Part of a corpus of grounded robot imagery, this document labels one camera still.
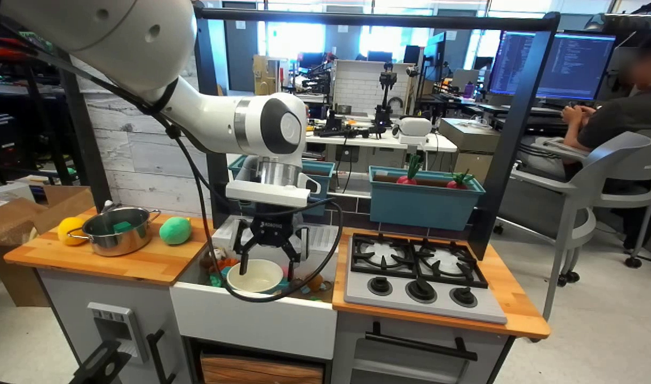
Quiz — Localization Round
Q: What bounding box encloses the yellow lemon toy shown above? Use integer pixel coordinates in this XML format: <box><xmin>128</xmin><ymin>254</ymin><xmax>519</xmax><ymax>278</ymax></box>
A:
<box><xmin>55</xmin><ymin>218</ymin><xmax>88</xmax><ymax>248</ymax></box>

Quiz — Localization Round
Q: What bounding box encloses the black toy stove top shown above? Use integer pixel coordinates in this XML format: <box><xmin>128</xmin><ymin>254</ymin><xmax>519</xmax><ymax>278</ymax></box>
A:
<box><xmin>345</xmin><ymin>235</ymin><xmax>506</xmax><ymax>325</ymax></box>

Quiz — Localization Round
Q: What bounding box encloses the computer monitor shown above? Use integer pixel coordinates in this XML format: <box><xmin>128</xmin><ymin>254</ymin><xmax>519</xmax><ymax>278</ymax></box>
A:
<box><xmin>488</xmin><ymin>33</ymin><xmax>614</xmax><ymax>103</ymax></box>

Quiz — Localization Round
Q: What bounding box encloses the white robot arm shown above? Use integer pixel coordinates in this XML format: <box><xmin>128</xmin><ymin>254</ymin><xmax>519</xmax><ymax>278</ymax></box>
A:
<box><xmin>0</xmin><ymin>0</ymin><xmax>309</xmax><ymax>208</ymax></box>

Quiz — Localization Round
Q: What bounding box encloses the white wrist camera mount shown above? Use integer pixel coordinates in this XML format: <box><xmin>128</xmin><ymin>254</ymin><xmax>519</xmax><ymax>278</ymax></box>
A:
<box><xmin>223</xmin><ymin>155</ymin><xmax>322</xmax><ymax>209</ymax></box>

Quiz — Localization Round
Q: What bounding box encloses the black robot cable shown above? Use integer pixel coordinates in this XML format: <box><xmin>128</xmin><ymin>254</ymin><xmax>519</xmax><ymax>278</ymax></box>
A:
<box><xmin>0</xmin><ymin>13</ymin><xmax>345</xmax><ymax>305</ymax></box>

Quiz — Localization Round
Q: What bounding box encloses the white toy sink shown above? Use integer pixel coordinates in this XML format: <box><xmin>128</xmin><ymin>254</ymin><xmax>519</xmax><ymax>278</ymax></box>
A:
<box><xmin>170</xmin><ymin>225</ymin><xmax>337</xmax><ymax>361</ymax></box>

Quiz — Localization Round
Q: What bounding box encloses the seated person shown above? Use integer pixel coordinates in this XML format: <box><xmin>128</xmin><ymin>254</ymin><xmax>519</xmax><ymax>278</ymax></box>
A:
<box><xmin>558</xmin><ymin>28</ymin><xmax>651</xmax><ymax>252</ymax></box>

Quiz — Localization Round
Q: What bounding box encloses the cardboard box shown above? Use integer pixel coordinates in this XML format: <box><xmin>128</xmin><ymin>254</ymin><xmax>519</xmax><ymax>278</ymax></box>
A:
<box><xmin>0</xmin><ymin>186</ymin><xmax>93</xmax><ymax>307</ymax></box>

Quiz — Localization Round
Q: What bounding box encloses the right teal planter box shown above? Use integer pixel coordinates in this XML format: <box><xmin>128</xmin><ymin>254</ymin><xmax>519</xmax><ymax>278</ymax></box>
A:
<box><xmin>369</xmin><ymin>167</ymin><xmax>485</xmax><ymax>231</ymax></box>

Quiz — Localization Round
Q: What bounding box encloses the wooden left countertop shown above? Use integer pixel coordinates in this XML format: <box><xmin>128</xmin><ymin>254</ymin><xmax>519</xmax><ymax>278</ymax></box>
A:
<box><xmin>3</xmin><ymin>215</ymin><xmax>207</xmax><ymax>285</ymax></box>

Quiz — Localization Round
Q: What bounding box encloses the white pot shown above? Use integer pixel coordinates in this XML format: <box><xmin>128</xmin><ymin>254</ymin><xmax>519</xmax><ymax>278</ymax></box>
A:
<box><xmin>225</xmin><ymin>259</ymin><xmax>284</xmax><ymax>294</ymax></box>

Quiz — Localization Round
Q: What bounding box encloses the grey dishwasher door handle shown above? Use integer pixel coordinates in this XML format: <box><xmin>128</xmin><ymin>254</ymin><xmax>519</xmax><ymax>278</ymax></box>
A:
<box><xmin>68</xmin><ymin>302</ymin><xmax>177</xmax><ymax>384</ymax></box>

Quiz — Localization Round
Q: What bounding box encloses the black window frame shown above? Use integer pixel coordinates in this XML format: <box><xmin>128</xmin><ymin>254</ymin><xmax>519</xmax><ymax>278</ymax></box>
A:
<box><xmin>194</xmin><ymin>6</ymin><xmax>561</xmax><ymax>259</ymax></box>

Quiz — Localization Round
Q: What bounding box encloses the white background table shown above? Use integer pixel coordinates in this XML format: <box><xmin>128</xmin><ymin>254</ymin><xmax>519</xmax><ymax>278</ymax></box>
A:
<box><xmin>304</xmin><ymin>130</ymin><xmax>458</xmax><ymax>170</ymax></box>

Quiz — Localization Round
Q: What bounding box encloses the orange toy in sink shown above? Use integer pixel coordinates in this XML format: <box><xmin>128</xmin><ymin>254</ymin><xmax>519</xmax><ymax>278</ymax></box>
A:
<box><xmin>307</xmin><ymin>276</ymin><xmax>323</xmax><ymax>293</ymax></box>

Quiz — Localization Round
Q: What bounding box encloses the steel pot on counter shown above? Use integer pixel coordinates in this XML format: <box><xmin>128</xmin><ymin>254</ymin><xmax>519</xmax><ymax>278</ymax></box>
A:
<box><xmin>82</xmin><ymin>204</ymin><xmax>160</xmax><ymax>259</ymax></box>

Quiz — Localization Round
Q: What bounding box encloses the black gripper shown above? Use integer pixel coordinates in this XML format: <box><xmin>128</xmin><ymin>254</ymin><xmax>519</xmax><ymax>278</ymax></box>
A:
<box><xmin>232</xmin><ymin>215</ymin><xmax>309</xmax><ymax>281</ymax></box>

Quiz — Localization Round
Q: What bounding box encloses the green ball toy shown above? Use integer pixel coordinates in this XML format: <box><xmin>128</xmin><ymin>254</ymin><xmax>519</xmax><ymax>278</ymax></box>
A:
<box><xmin>157</xmin><ymin>215</ymin><xmax>192</xmax><ymax>246</ymax></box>

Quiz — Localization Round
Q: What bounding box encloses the grey office chair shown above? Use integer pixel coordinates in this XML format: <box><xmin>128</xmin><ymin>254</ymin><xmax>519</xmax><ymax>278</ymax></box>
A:
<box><xmin>497</xmin><ymin>130</ymin><xmax>651</xmax><ymax>318</ymax></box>

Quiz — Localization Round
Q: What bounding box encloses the oven door with handle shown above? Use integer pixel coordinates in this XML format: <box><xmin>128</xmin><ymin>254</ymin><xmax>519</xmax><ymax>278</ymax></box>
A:
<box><xmin>331</xmin><ymin>314</ymin><xmax>514</xmax><ymax>384</ymax></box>

